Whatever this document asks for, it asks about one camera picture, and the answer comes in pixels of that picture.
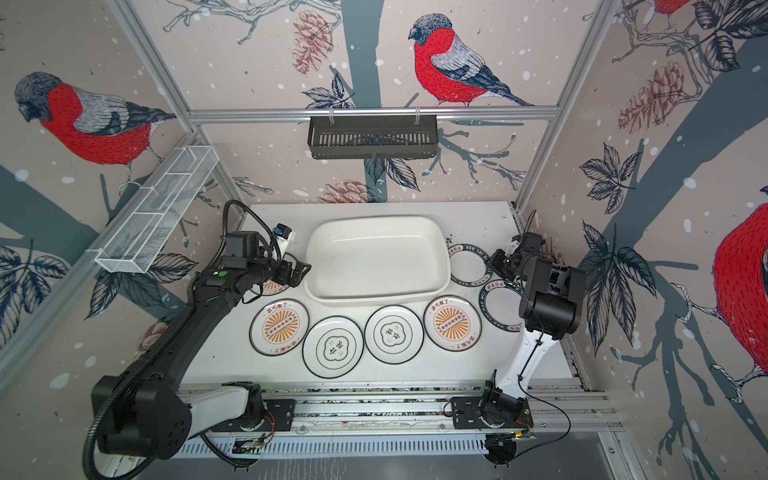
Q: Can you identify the white flower plate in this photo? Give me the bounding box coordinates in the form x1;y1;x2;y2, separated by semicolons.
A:
302;316;365;379
364;305;425;365

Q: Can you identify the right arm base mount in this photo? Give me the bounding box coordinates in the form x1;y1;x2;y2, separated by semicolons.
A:
448;397;534;430

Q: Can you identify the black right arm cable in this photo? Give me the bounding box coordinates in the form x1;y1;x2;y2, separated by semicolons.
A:
515;335;573;460

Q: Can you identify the white mesh wall shelf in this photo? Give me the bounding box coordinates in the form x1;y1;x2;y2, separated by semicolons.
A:
95;145;219;273

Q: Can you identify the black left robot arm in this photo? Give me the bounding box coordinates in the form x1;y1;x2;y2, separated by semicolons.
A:
83;258;311;461

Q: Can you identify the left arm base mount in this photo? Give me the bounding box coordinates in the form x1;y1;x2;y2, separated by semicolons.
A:
211;399;296;433

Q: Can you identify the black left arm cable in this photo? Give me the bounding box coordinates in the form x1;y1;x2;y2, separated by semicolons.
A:
81;199;283;480

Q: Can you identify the green rim plate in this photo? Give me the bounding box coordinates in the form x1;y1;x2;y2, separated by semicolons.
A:
448;243;493;288
478;280;523;333

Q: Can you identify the orange plate far left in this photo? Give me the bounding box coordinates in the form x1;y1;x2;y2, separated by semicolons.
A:
261;280;289;296

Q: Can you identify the black hanging wire basket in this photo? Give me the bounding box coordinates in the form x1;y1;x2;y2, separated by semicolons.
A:
307;115;439;160

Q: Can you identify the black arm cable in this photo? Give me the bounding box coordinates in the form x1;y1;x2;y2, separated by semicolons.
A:
515;335;573;460
81;199;283;480

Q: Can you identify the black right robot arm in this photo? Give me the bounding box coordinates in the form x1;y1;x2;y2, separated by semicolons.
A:
479;247;587;428

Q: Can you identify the orange sunburst plate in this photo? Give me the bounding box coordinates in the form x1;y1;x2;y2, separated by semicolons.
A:
423;295;482;352
249;299;310;356

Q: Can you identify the aluminium front rail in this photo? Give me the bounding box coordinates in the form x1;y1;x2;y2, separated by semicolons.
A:
263;386;624;437

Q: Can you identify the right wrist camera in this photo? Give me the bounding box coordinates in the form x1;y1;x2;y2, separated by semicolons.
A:
512;232;545;256

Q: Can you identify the white plastic bin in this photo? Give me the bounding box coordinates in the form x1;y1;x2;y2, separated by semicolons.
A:
304;215;451;305

